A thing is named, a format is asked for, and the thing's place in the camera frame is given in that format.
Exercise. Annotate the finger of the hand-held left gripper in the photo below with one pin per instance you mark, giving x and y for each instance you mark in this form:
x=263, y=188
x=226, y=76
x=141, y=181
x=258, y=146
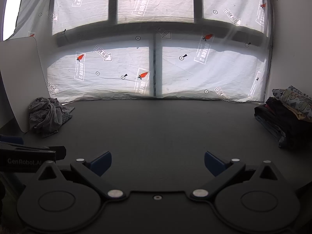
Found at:
x=11, y=140
x=58, y=152

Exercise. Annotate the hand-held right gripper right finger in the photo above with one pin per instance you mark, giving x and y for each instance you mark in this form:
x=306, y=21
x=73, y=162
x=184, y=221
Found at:
x=214, y=162

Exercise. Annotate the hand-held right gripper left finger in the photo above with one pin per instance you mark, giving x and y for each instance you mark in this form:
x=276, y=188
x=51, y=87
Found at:
x=102, y=162

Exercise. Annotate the grey zip hoodie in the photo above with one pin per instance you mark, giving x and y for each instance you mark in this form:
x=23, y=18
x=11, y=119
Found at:
x=46, y=114

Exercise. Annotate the blue checked shirt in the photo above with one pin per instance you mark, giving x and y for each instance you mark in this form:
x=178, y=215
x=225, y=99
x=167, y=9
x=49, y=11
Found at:
x=66, y=117

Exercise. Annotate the white board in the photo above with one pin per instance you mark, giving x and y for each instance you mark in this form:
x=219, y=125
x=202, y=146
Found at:
x=19, y=78

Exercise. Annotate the folded red cloth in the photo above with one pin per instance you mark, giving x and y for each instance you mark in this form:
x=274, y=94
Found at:
x=268, y=106

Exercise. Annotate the folded black garment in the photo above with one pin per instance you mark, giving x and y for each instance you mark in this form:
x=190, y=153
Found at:
x=287, y=124

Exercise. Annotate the folded yellow cloth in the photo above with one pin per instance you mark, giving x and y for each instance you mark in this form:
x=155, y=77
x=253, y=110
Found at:
x=298, y=113

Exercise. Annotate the folded patterned cloth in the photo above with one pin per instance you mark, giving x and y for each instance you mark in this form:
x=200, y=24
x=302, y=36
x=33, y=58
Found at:
x=292, y=96

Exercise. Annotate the white printed window curtain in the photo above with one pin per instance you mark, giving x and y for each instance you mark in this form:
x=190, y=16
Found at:
x=117, y=61

